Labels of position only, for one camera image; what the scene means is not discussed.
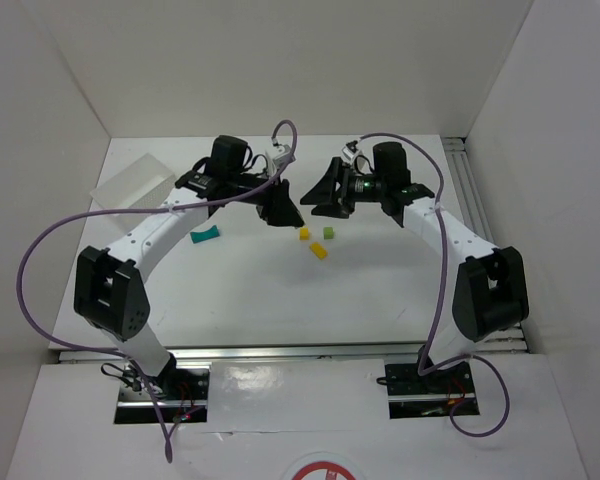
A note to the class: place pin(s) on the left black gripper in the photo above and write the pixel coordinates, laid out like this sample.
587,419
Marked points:
268,198

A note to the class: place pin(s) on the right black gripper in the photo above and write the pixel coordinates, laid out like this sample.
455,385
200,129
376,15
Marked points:
340,190

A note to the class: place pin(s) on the small green cube block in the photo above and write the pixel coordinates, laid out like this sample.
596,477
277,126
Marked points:
328,232

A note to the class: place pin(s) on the teal arch block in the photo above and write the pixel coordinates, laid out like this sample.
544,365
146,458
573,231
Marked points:
202,236

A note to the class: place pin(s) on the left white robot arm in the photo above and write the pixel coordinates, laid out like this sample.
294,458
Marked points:
110,282

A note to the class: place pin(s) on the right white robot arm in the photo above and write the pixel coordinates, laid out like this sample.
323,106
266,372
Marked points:
482,287

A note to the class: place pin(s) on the yellow rectangular block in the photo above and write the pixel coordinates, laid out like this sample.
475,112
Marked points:
318,250

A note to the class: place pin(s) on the clear plastic container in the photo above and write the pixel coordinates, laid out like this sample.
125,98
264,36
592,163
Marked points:
145,184

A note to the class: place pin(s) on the red prohibition sign sticker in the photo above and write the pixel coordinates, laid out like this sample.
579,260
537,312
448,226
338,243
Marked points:
323,465

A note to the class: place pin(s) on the front aluminium rail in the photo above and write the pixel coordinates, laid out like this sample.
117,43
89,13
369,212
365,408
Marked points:
267,352

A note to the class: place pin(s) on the aluminium rail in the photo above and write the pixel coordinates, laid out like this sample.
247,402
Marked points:
267,352
473,211

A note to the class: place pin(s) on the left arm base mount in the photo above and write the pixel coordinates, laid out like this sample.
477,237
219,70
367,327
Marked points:
187,404

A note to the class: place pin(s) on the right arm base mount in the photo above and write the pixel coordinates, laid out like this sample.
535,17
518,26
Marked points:
435,395

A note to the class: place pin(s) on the right aluminium rail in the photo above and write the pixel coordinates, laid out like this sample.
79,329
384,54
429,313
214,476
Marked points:
473,211

